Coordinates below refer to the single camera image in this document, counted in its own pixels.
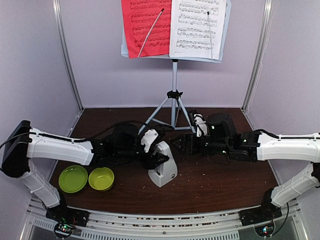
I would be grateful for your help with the right aluminium corner post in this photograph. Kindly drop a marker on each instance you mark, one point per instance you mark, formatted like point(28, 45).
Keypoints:
point(261, 48)

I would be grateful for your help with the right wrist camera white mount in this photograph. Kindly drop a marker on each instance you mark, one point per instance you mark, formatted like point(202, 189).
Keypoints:
point(198, 122)

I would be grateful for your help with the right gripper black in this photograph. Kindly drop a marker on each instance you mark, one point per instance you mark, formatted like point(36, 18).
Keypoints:
point(185, 138)

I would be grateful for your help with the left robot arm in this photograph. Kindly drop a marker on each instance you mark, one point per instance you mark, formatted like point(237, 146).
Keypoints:
point(124, 145)

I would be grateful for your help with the white perforated music stand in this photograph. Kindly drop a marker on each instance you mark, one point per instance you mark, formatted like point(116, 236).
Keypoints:
point(174, 95)

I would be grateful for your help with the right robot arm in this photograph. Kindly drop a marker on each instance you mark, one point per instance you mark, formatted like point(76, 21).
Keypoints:
point(217, 135)

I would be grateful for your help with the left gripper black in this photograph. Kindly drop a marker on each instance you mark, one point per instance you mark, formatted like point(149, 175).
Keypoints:
point(151, 162)

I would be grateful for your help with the aluminium corner post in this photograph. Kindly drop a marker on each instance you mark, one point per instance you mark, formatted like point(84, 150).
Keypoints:
point(261, 48)
point(66, 57)

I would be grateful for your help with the left aluminium corner post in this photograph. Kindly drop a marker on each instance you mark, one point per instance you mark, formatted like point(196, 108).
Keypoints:
point(66, 57)

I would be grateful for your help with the red sheet music page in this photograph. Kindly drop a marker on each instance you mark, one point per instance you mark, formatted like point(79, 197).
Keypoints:
point(147, 27)

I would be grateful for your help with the aluminium front rail frame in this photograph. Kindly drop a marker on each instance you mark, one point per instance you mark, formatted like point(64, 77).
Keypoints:
point(219, 225)

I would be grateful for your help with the yellow-green bowl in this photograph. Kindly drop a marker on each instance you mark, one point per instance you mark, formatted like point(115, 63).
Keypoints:
point(101, 179)

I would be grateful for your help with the white sheet music page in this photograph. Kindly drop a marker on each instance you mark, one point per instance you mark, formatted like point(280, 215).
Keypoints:
point(196, 28)

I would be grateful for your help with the green plate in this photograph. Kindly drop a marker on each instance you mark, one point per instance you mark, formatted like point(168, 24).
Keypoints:
point(72, 179)

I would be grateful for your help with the grey metronome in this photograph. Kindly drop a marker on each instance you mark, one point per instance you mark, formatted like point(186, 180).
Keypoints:
point(167, 171)

